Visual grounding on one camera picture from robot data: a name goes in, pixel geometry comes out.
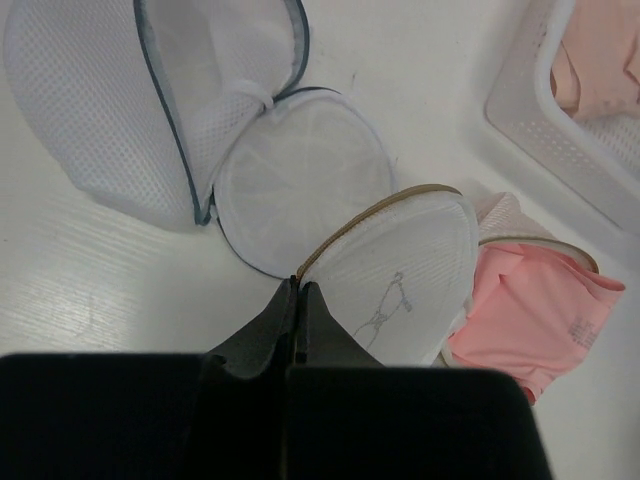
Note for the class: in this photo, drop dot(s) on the beige bra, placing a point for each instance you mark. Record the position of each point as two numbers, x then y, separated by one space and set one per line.
595 72

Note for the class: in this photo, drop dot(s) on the tan-trimmed white laundry bag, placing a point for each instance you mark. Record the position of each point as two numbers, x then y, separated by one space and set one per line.
398 278

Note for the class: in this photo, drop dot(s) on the pink bra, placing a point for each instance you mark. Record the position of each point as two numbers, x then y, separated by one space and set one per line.
535 315

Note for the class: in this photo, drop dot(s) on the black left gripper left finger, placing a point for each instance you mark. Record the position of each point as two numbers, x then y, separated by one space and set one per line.
212 415

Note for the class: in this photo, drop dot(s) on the white plastic laundry basket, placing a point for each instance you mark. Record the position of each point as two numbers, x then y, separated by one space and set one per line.
597 159

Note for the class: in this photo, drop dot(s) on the grey-trimmed white laundry bag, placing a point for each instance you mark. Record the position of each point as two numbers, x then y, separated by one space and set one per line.
187 113

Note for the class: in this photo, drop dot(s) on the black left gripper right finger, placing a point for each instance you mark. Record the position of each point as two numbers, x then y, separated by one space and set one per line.
349 418

